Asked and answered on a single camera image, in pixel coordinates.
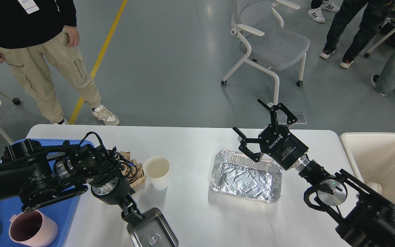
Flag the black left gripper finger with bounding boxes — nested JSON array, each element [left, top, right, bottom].
[[120, 203, 138, 226], [127, 197, 143, 222]]

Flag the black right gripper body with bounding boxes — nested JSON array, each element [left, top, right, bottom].
[[259, 125, 309, 170]]

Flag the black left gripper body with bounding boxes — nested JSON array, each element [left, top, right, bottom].
[[91, 178, 130, 206]]

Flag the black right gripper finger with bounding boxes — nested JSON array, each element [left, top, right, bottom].
[[232, 127, 266, 162], [257, 99, 298, 128]]

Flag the stainless steel rectangular tray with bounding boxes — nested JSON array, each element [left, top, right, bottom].
[[127, 207, 179, 247]]

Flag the pink ribbed mug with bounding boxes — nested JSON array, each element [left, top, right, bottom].
[[9, 210, 59, 247]]

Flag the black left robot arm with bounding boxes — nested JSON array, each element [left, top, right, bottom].
[[0, 139, 145, 226]]

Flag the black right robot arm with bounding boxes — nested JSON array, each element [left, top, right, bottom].
[[233, 99, 395, 247]]

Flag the crumpled brown paper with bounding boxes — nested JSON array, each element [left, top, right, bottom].
[[119, 151, 147, 189]]

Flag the aluminium foil tray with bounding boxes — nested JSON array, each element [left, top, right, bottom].
[[210, 150, 283, 203]]

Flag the white paper cup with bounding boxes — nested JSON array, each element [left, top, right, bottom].
[[143, 156, 170, 190]]

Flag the blue plastic tray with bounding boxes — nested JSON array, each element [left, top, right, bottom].
[[0, 139, 80, 247]]

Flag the grey white office chair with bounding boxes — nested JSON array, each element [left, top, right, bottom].
[[221, 0, 309, 105]]

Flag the beige plastic bin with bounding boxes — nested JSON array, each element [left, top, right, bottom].
[[340, 132, 395, 204]]

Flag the person with striped sneakers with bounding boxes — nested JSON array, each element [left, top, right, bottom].
[[308, 0, 340, 23]]

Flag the person in dark jeans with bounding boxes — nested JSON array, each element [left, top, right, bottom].
[[319, 0, 395, 69]]

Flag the person in khaki trousers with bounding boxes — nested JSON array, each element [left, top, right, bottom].
[[0, 0, 120, 126]]

